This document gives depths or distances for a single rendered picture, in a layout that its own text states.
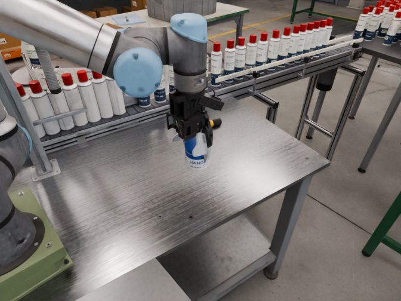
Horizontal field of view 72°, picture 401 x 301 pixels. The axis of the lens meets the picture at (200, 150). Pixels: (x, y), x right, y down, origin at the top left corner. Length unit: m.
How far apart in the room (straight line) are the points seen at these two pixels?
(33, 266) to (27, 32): 0.49
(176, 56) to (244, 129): 0.65
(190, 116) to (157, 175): 0.35
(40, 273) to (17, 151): 0.29
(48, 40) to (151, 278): 0.55
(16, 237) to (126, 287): 0.27
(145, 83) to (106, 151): 0.68
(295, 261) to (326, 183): 0.74
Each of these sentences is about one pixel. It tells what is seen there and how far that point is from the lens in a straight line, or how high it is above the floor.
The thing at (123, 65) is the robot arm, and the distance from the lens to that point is 0.45.
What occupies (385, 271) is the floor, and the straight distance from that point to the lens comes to 1.97.
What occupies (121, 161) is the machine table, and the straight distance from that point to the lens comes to 1.04.
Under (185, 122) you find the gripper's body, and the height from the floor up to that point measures 1.14.
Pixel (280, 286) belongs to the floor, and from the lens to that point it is 1.70.
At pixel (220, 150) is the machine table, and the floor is 0.83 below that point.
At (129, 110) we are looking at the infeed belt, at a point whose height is 0.88.
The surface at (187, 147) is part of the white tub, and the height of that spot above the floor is 1.02.
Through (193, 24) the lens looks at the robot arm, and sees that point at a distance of 0.58.
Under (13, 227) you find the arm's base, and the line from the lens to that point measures 0.76.
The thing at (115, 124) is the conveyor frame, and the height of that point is 0.87.
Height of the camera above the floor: 1.49
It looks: 39 degrees down
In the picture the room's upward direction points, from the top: straight up
